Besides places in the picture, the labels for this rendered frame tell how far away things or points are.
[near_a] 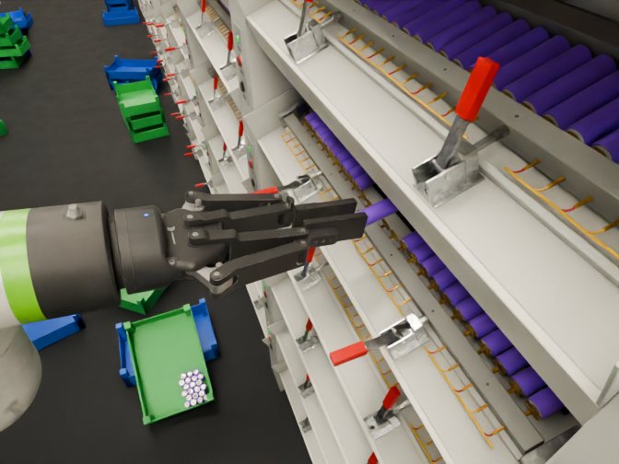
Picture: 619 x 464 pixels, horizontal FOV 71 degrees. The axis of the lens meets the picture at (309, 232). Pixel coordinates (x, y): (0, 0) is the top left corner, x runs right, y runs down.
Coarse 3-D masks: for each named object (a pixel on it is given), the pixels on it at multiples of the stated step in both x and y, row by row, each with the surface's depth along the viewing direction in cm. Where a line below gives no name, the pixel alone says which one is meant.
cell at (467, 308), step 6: (468, 300) 42; (474, 300) 42; (456, 306) 42; (462, 306) 42; (468, 306) 42; (474, 306) 42; (462, 312) 42; (468, 312) 42; (474, 312) 42; (480, 312) 42; (462, 318) 43; (468, 318) 42
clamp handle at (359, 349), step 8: (392, 328) 42; (384, 336) 42; (392, 336) 42; (400, 336) 42; (352, 344) 42; (360, 344) 42; (368, 344) 42; (376, 344) 42; (384, 344) 42; (336, 352) 41; (344, 352) 41; (352, 352) 41; (360, 352) 41; (336, 360) 40; (344, 360) 41
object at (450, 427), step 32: (288, 96) 71; (256, 128) 73; (288, 160) 68; (288, 192) 63; (352, 256) 53; (352, 288) 50; (384, 320) 46; (384, 352) 44; (416, 352) 43; (416, 384) 41; (448, 384) 40; (448, 416) 38; (480, 416) 38; (448, 448) 37; (480, 448) 36; (544, 448) 32
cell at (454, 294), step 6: (450, 288) 44; (456, 288) 43; (462, 288) 43; (444, 294) 44; (450, 294) 43; (456, 294) 43; (462, 294) 43; (468, 294) 43; (450, 300) 43; (456, 300) 43
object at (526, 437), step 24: (288, 120) 70; (312, 144) 64; (336, 192) 57; (384, 240) 49; (408, 264) 46; (384, 288) 47; (408, 288) 45; (432, 312) 42; (456, 336) 40; (432, 360) 41; (456, 360) 40; (480, 360) 38; (480, 384) 37; (480, 408) 37; (504, 408) 35; (528, 432) 34
